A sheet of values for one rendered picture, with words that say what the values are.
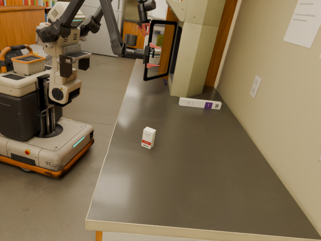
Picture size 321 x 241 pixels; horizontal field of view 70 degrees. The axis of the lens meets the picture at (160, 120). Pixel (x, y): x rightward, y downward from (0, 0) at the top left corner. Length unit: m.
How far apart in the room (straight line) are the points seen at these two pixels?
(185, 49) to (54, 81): 1.04
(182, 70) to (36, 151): 1.34
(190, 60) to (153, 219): 1.07
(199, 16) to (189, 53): 0.22
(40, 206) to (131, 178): 1.31
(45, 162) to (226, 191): 1.59
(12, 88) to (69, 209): 1.00
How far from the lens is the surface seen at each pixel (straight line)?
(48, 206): 2.03
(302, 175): 1.02
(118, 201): 0.74
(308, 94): 1.04
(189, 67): 1.53
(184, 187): 0.83
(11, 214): 2.05
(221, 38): 1.93
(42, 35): 1.74
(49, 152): 2.08
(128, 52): 1.39
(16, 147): 2.24
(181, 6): 1.48
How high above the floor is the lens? 1.48
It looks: 27 degrees down
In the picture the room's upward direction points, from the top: 10 degrees clockwise
